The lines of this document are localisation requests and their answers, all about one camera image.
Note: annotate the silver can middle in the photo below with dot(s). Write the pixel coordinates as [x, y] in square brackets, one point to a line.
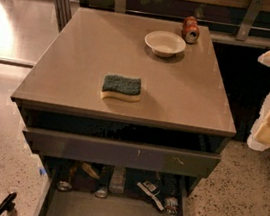
[103, 183]

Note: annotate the orange soda can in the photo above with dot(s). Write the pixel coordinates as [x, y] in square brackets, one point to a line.
[190, 30]

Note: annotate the green and yellow sponge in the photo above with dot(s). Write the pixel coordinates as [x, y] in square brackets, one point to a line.
[121, 87]

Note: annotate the pale sponge in drawer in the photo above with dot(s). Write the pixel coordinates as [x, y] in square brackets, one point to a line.
[117, 180]

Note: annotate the grey drawer cabinet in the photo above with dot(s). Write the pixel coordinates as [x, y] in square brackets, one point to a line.
[183, 103]

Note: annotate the brown snack bag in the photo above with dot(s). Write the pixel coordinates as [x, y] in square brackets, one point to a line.
[89, 170]

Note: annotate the white snack wrapper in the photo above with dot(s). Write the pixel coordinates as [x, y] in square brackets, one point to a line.
[152, 191]

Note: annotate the black object on floor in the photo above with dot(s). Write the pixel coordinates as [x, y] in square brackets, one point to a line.
[8, 203]

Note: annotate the open middle drawer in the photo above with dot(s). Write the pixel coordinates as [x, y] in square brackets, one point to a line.
[81, 203]

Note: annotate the clear plastic bottle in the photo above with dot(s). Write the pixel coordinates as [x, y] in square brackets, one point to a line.
[171, 204]

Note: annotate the silver can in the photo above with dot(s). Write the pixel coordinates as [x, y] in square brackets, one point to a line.
[65, 177]
[103, 183]

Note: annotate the white bowl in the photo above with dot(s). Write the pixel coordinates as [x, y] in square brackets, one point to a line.
[165, 44]

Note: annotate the grey top drawer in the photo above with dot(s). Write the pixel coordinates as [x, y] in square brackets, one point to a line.
[124, 154]

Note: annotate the silver can left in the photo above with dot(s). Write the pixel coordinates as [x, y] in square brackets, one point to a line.
[65, 177]

